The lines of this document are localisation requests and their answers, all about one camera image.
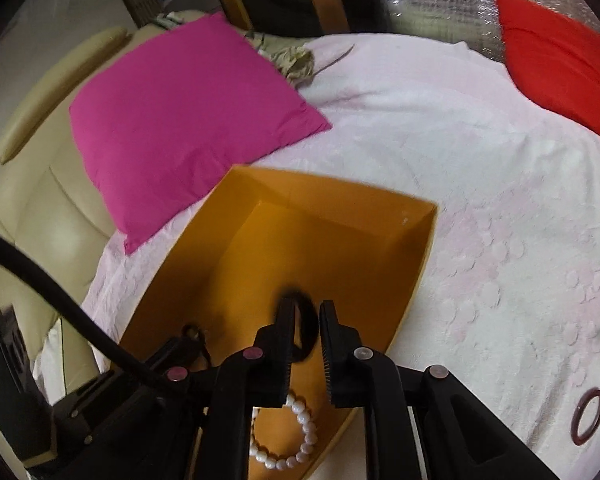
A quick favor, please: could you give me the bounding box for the pink pillow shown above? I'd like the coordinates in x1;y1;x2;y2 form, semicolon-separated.
69;11;332;256

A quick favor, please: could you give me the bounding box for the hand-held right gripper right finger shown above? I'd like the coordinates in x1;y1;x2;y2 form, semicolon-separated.
320;300;563;480

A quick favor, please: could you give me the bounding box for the orange tray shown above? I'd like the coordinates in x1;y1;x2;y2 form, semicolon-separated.
117;164;440;480

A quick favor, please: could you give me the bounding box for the red pillow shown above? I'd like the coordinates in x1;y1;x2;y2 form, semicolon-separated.
492;0;600;148

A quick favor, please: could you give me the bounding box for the silver foil panel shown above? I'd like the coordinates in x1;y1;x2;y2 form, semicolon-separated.
385;0;600;66

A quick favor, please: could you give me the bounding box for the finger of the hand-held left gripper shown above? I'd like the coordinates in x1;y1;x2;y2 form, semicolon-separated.
27;370;133;467

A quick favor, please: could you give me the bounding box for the dark red bangle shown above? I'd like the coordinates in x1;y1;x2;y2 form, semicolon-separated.
571;389;600;447

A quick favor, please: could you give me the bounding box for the pale pink blanket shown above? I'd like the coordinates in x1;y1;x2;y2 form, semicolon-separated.
35;34;600;466

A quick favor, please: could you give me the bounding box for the white bead bracelet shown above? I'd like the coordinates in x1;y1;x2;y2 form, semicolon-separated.
249;392;320;472

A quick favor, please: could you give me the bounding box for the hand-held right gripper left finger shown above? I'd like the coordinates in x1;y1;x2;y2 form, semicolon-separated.
130;297;302;480

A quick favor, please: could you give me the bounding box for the black bangle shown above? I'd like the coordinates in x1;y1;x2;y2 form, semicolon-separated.
279;286;321;362

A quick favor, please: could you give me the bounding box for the camouflage patterned cloth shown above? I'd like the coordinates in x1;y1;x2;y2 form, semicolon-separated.
245;30;356;88

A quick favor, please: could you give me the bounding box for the striped cloth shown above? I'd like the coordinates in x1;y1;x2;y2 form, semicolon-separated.
152;10;187;29

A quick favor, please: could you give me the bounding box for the black cable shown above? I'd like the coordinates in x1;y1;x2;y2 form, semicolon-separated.
0;225;173;392

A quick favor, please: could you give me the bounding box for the beige leather sofa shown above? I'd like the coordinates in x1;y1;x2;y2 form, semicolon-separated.
0;9;216;411

